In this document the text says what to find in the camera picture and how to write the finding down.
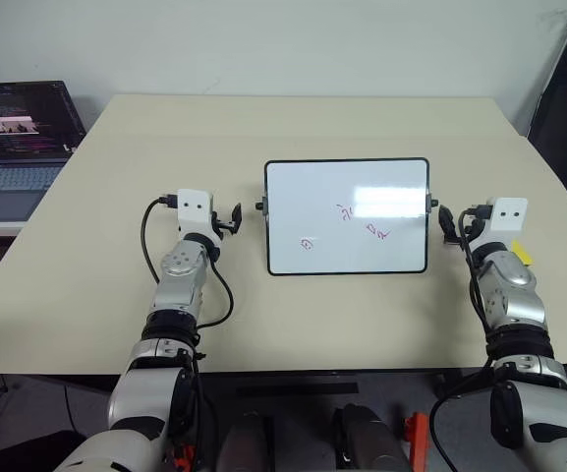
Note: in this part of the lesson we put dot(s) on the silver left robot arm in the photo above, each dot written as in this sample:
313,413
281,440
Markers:
180,275

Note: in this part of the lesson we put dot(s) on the black-framed whiteboard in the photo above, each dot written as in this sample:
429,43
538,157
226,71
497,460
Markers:
312,206

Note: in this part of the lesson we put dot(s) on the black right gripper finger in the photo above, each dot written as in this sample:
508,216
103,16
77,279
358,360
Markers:
445,216
450,234

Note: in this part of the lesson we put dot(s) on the open grey laptop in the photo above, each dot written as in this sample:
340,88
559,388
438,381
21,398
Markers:
17,187

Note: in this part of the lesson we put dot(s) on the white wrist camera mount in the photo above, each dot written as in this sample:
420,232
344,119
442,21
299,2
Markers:
192,211
509,214

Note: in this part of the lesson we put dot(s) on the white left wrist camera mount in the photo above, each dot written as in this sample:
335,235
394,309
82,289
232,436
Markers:
192,211

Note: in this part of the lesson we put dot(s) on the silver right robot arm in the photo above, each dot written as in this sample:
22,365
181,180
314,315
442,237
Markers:
514,295

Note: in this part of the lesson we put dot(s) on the dark rounded shape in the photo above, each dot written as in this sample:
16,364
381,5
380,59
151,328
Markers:
366,437

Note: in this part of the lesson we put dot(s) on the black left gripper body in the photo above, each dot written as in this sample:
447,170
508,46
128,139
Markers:
221,223

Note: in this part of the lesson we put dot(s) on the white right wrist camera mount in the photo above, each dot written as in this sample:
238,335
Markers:
509,214

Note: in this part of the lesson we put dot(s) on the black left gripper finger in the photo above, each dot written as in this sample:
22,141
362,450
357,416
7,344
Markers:
237,212
235,228

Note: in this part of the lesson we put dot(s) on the small orange plastic part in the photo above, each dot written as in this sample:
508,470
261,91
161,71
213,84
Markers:
184,457

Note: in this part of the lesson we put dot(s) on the large orange plastic part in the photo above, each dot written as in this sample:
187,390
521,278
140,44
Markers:
416,437

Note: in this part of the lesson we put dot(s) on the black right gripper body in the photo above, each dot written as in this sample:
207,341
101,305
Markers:
470,228

